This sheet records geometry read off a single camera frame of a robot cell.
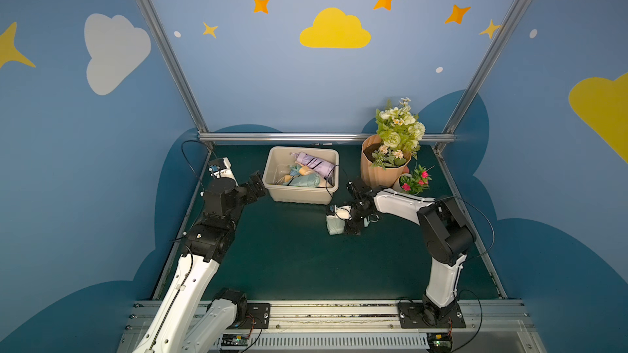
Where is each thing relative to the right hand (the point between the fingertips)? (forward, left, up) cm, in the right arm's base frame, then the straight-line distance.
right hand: (349, 217), depth 97 cm
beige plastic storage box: (+22, +30, +11) cm, 39 cm away
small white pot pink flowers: (+9, -25, +14) cm, 30 cm away
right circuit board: (-39, -27, -3) cm, 48 cm away
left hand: (-5, +34, +31) cm, 46 cm away
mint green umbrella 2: (-5, +6, +3) cm, 8 cm away
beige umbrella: (+14, +19, +11) cm, 26 cm away
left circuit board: (-43, +35, -1) cm, 55 cm away
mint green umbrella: (+7, +16, +15) cm, 23 cm away
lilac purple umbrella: (+16, +13, +12) cm, 24 cm away
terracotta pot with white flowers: (+18, -13, +18) cm, 29 cm away
